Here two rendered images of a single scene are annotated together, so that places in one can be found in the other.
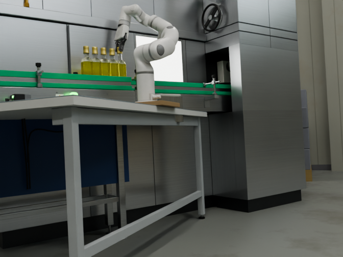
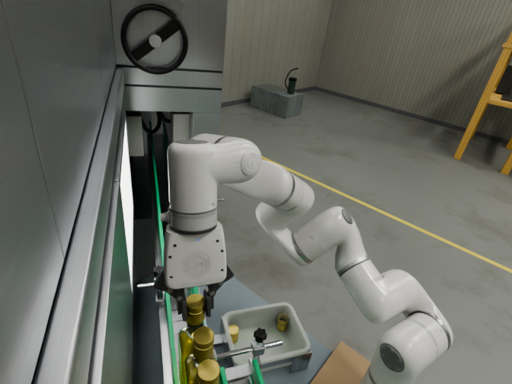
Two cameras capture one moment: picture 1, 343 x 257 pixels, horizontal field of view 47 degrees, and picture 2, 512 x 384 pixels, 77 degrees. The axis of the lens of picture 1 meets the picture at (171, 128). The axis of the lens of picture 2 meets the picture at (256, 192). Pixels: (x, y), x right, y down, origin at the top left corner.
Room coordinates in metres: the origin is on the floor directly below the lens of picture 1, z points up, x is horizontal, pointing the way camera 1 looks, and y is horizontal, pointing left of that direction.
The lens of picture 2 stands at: (2.33, 0.66, 1.64)
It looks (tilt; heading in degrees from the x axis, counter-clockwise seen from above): 30 degrees down; 285
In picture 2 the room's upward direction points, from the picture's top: 8 degrees clockwise
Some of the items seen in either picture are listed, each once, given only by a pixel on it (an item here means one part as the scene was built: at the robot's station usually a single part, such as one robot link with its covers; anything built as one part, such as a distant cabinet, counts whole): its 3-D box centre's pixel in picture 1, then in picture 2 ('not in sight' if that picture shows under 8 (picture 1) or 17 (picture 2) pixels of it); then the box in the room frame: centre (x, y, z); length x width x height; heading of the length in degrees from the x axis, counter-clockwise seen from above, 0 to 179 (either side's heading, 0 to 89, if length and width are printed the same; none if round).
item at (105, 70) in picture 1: (104, 75); not in sight; (2.44, 0.40, 0.99); 0.06 x 0.06 x 0.21; 35
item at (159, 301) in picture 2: not in sight; (151, 287); (2.73, 0.14, 0.94); 0.07 x 0.04 x 0.13; 36
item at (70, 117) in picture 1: (153, 180); not in sight; (2.09, 0.11, 0.36); 1.51 x 0.09 x 0.71; 158
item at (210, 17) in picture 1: (212, 18); (155, 40); (3.02, -0.36, 1.49); 0.21 x 0.05 x 0.21; 36
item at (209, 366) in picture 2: (103, 51); (208, 377); (2.44, 0.40, 1.14); 0.04 x 0.04 x 0.04
